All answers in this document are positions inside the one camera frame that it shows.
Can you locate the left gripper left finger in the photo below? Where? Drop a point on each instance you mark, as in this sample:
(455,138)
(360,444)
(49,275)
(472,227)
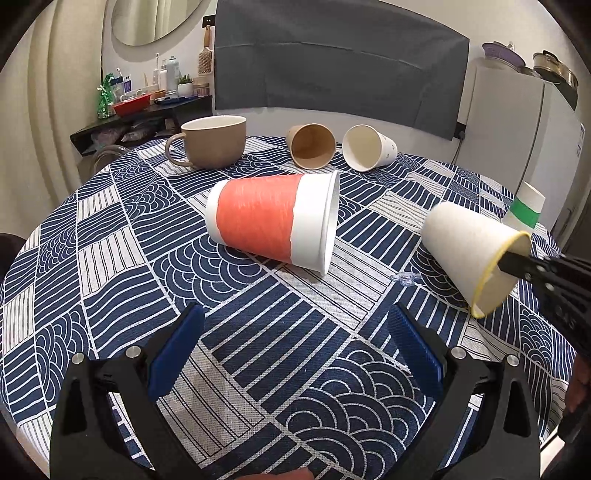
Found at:
(86,442)

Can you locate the purple lidded pot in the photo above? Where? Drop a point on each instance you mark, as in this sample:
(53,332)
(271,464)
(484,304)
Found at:
(499,51)

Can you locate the grey covered television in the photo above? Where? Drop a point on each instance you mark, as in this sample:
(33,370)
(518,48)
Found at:
(365,58)

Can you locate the right hand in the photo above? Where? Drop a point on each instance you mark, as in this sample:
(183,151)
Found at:
(579,384)

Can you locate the white thermos bottle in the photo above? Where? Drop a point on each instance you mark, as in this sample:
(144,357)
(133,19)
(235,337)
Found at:
(172,73)

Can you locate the brown kraft paper cup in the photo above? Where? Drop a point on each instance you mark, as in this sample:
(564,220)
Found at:
(311,145)

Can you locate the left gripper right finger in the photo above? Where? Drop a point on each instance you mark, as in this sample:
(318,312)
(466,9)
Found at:
(503,443)

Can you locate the wooden brush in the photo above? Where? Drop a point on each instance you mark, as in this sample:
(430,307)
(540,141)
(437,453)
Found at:
(205,56)

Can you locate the white cup with hearts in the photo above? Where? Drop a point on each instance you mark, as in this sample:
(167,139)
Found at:
(365,148)

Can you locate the white cup yellow rim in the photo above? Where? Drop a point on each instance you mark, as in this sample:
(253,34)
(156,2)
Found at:
(468,246)

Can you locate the blue patterned tablecloth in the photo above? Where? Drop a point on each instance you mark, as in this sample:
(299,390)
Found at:
(293,370)

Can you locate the red bowl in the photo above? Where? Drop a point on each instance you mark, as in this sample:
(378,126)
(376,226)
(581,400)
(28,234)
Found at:
(132,106)

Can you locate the orange banded paper cup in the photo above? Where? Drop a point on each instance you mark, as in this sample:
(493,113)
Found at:
(289,218)

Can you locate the steel cooking pot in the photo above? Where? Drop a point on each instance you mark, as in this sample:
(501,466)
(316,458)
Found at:
(548,62)

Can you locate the left hand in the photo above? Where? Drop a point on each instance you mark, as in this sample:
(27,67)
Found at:
(297,474)

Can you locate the green glass bottle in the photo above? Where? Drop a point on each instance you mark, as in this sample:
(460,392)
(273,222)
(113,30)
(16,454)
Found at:
(106,98)

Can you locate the dark side shelf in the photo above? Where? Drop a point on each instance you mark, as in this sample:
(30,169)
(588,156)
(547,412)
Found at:
(154,122)

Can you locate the beige ceramic mug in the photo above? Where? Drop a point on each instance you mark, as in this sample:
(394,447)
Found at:
(210,142)

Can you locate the oval wall mirror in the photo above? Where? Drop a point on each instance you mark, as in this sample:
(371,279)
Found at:
(142,22)

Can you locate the green banded paper cup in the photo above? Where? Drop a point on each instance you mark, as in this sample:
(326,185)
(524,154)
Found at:
(524,212)

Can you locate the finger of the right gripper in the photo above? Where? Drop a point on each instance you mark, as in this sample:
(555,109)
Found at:
(562,286)

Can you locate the small potted plant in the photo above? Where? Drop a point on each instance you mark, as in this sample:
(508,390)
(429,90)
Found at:
(185,86)

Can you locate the white refrigerator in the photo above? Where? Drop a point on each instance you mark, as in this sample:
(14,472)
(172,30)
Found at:
(521,129)

